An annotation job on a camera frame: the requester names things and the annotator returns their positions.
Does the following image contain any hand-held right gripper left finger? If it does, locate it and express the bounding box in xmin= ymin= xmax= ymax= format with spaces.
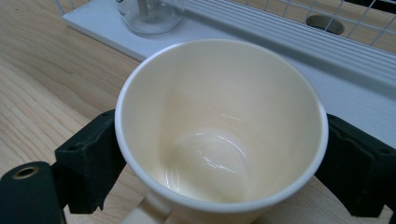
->
xmin=54 ymin=108 xmax=127 ymax=216

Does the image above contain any cream ceramic mug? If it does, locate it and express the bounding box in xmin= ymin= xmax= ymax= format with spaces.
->
xmin=114 ymin=38 xmax=330 ymax=224

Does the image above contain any white wire shelf rack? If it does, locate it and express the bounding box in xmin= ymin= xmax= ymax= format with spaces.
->
xmin=54 ymin=0 xmax=396 ymax=149

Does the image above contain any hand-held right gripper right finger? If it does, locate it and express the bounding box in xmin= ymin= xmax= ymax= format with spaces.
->
xmin=314 ymin=113 xmax=396 ymax=218

